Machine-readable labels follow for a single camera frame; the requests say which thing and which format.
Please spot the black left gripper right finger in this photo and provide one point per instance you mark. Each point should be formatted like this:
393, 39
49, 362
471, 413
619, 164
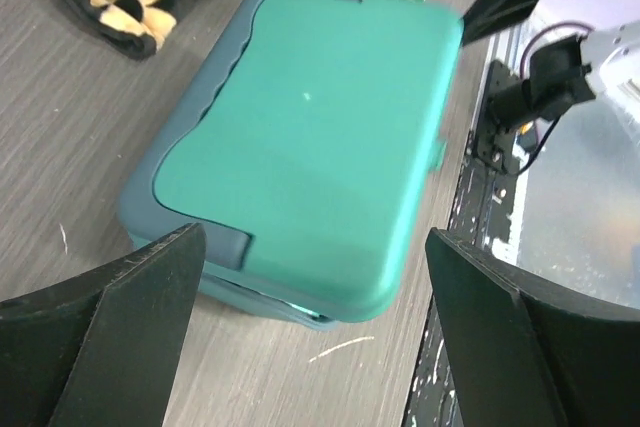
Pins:
525, 351

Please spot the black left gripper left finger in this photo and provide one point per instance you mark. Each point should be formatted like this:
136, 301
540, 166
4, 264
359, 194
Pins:
102, 348

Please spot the teal medicine kit box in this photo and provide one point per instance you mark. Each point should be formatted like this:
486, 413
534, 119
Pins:
302, 145

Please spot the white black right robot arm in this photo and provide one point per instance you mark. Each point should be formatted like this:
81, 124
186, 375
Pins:
563, 74

